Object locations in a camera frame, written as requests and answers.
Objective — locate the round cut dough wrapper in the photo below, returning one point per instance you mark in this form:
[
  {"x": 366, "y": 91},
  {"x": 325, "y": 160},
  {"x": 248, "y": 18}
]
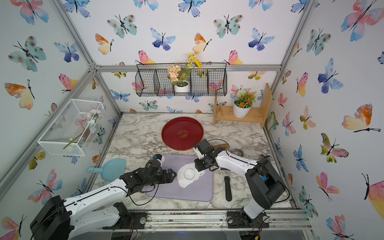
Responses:
[{"x": 190, "y": 174}]

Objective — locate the white dough piece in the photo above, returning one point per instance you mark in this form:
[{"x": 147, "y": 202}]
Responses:
[{"x": 181, "y": 179}]

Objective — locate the red round tray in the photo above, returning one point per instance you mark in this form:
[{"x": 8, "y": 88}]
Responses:
[{"x": 181, "y": 134}]

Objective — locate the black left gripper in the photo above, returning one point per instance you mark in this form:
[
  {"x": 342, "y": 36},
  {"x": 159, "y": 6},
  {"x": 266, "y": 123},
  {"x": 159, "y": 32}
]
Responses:
[{"x": 170, "y": 178}]

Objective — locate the black wire wall basket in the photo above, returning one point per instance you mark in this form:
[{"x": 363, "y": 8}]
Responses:
[{"x": 152, "y": 80}]

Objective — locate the white mesh wall basket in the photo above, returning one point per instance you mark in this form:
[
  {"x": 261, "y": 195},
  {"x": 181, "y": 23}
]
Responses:
[{"x": 67, "y": 126}]

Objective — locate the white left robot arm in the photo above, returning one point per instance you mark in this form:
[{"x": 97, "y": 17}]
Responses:
[{"x": 64, "y": 219}]

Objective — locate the white ribbed flower pot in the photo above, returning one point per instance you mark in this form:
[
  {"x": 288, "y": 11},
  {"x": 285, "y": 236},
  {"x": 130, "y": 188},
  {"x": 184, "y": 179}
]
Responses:
[{"x": 240, "y": 109}]

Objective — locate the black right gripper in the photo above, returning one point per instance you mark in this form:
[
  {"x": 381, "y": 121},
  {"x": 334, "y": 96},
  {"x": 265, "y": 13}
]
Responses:
[{"x": 196, "y": 161}]

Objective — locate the teal plastic scoop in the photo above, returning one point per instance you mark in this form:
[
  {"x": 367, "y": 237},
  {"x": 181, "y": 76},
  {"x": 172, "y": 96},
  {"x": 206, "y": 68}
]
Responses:
[{"x": 111, "y": 170}]

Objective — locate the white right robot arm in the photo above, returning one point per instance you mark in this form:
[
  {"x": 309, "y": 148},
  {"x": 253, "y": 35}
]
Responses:
[{"x": 264, "y": 182}]

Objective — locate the black handled strainer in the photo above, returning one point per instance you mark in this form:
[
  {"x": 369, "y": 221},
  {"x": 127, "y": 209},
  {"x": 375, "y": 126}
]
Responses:
[{"x": 228, "y": 190}]

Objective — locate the orange flower plant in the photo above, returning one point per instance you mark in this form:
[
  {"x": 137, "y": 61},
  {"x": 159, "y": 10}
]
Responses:
[{"x": 245, "y": 99}]

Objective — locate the pink artificial flower stem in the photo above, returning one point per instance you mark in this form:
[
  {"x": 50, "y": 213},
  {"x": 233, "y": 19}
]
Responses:
[{"x": 87, "y": 124}]

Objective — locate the wooden shelf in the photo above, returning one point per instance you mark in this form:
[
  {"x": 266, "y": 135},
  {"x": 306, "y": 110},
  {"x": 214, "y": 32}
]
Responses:
[{"x": 254, "y": 115}]

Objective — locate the white pot with flowers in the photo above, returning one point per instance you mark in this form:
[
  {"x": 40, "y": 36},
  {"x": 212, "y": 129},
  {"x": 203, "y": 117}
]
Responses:
[{"x": 181, "y": 76}]

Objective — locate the lavender silicone mat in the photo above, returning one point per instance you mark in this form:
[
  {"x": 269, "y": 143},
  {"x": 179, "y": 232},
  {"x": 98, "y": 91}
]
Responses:
[{"x": 201, "y": 191}]

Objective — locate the green paper packet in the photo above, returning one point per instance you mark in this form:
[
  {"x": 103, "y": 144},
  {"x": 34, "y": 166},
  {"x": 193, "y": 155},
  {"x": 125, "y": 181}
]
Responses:
[{"x": 272, "y": 122}]

